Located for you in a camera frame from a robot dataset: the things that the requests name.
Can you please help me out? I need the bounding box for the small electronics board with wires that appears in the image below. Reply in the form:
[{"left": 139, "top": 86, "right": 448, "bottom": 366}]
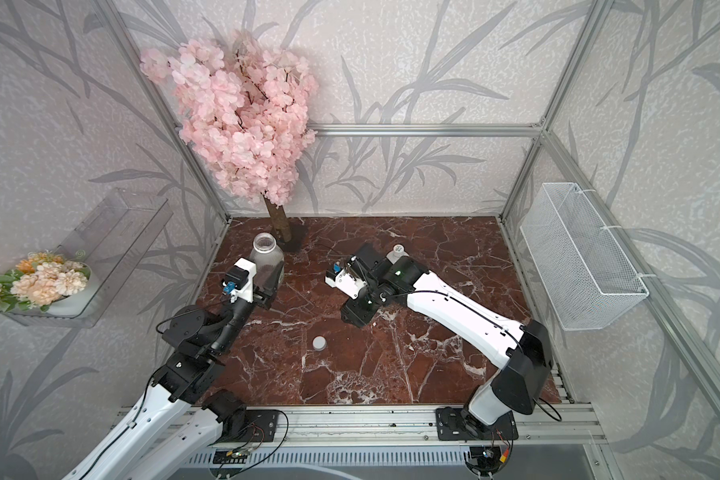
[{"left": 212, "top": 448, "right": 250, "bottom": 466}]

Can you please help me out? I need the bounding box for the white wire mesh basket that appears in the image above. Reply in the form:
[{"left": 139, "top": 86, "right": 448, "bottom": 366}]
[{"left": 520, "top": 182, "right": 649, "bottom": 331}]

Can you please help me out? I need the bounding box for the small clear bottle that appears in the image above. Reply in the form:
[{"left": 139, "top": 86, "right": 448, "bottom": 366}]
[{"left": 249, "top": 233, "right": 285, "bottom": 290}]

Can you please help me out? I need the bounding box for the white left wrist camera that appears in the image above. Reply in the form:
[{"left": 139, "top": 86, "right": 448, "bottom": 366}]
[{"left": 222, "top": 258, "right": 257, "bottom": 303}]

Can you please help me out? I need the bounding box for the pink blossom artificial tree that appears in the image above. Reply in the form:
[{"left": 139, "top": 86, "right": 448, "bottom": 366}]
[{"left": 140, "top": 31, "right": 318, "bottom": 231}]

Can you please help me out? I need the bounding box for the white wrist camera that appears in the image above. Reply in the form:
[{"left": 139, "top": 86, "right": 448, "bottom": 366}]
[
  {"left": 222, "top": 258, "right": 257, "bottom": 303},
  {"left": 325, "top": 262, "right": 367, "bottom": 299}
]

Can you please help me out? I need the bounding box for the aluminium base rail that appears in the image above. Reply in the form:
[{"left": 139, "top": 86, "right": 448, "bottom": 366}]
[{"left": 113, "top": 403, "right": 607, "bottom": 448}]

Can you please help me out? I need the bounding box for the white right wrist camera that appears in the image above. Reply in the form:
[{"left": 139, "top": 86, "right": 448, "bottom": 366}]
[{"left": 325, "top": 262, "right": 367, "bottom": 299}]

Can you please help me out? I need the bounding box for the grey bottle cap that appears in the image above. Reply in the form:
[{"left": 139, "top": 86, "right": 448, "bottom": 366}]
[{"left": 312, "top": 336, "right": 327, "bottom": 351}]

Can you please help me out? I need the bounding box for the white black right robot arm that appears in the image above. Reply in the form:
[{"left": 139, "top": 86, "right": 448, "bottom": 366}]
[{"left": 325, "top": 243, "right": 554, "bottom": 441}]

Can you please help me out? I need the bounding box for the round connector with wires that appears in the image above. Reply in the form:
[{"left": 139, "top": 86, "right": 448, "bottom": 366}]
[{"left": 464, "top": 446, "right": 512, "bottom": 479}]

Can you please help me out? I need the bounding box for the peach flower bouquet in bowl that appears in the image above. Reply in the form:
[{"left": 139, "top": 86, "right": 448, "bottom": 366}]
[{"left": 0, "top": 251, "right": 93, "bottom": 313}]

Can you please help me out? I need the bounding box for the clear acrylic wall shelf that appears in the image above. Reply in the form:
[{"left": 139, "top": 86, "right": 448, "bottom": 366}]
[{"left": 6, "top": 188, "right": 173, "bottom": 328}]

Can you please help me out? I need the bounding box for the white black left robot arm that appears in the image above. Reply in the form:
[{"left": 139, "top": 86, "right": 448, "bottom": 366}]
[{"left": 67, "top": 258, "right": 276, "bottom": 479}]

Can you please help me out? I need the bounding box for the dark metal tree base plate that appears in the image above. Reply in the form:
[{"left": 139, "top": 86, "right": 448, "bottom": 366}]
[{"left": 273, "top": 223, "right": 308, "bottom": 253}]

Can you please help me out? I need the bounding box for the white labelled plastic bottle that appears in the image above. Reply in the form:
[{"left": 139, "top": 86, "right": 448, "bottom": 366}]
[{"left": 386, "top": 244, "right": 408, "bottom": 265}]

